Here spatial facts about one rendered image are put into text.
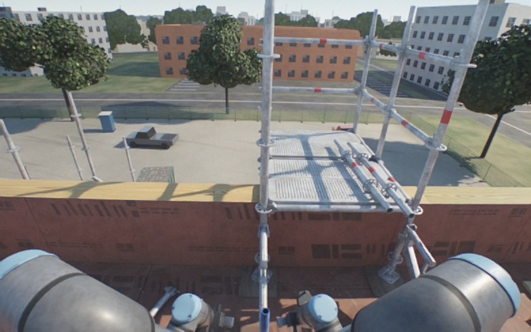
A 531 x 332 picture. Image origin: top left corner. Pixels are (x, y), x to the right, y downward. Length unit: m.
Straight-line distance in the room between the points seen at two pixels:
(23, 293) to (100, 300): 0.10
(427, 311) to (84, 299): 0.48
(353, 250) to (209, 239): 1.21
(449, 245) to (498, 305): 2.31
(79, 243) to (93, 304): 2.30
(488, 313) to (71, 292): 0.59
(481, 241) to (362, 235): 1.11
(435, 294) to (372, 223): 1.86
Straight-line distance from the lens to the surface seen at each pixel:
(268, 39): 1.48
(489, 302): 0.53
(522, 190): 3.16
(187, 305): 1.00
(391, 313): 0.47
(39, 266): 0.54
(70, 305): 0.47
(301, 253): 2.39
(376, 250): 2.54
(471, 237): 2.89
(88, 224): 2.56
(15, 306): 0.52
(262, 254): 1.78
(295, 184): 2.11
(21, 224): 2.93
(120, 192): 2.34
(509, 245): 3.22
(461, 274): 0.53
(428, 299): 0.47
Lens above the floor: 1.89
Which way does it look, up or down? 29 degrees down
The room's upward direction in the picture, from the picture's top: 2 degrees clockwise
